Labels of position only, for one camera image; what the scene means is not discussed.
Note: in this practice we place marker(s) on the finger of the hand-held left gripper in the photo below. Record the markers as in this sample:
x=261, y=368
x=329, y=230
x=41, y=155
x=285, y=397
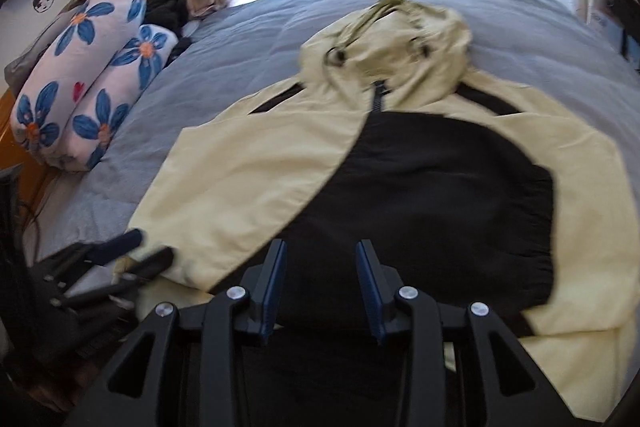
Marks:
x=120, y=246
x=150, y=263

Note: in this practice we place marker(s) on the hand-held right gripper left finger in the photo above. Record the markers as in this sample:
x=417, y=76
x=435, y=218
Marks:
x=275, y=287

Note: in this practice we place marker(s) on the grey-blue bed cover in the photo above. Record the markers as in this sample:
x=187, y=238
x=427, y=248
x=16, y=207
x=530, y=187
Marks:
x=260, y=37

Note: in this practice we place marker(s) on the pale yellow and black hooded jacket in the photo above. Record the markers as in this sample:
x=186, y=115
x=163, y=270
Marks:
x=250, y=167

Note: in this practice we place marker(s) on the grey folded cloth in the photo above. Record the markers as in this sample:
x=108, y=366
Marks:
x=27, y=67

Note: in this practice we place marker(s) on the rolled blue floral quilt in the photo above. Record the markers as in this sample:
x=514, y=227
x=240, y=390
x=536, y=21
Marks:
x=85, y=77

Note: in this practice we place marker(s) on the black clothes pile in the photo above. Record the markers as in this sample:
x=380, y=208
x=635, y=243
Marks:
x=167, y=9

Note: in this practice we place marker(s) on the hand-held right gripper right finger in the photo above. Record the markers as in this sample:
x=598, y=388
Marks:
x=370, y=292

